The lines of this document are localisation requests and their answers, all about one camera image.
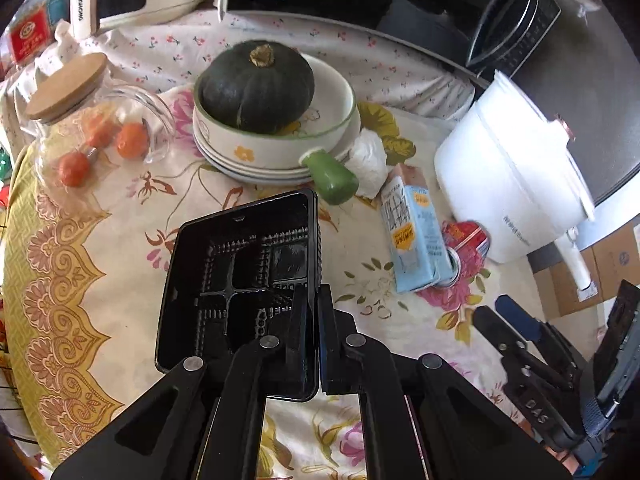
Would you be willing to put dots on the red box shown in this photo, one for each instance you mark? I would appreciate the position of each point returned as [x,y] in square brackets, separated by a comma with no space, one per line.
[30,35]

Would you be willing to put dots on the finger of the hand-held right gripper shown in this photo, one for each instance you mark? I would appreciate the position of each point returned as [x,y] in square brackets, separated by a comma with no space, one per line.
[500,335]
[520,317]

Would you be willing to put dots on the small orange fruit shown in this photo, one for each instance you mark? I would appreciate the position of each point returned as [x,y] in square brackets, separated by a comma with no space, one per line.
[132,141]
[100,132]
[75,170]

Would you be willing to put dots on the black plastic tray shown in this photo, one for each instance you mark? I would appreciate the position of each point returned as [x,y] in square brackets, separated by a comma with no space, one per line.
[240,260]

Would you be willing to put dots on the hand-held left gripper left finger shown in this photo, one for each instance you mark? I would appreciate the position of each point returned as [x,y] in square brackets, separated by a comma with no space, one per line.
[297,330]

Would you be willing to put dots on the teal box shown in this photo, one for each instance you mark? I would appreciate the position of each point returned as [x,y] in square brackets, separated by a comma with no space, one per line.
[56,2]

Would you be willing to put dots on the white electric cooking pot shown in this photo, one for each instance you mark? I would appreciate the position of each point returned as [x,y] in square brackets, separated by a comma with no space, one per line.
[500,185]

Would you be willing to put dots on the glass jar with wooden lid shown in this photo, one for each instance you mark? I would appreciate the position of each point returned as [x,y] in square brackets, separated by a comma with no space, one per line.
[65,85]

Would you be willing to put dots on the floral tablecloth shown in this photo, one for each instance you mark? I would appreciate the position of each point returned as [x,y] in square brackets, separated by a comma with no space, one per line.
[125,270]

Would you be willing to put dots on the white cherry-print cloth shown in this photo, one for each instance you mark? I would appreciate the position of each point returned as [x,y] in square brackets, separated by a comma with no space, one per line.
[150,55]

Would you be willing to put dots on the dark green pumpkin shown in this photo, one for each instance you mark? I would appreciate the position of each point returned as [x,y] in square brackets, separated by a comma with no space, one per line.
[250,90]

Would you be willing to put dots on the red drink can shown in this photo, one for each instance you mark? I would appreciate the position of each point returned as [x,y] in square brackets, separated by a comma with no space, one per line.
[467,240]

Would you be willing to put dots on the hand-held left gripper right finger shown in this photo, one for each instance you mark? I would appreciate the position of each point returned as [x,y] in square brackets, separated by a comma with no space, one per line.
[324,355]

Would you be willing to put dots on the light blue drink carton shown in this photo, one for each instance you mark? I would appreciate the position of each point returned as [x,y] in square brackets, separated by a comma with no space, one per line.
[415,240]

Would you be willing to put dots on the crumpled white tissue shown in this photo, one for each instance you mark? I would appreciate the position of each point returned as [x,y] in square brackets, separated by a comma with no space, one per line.
[367,160]

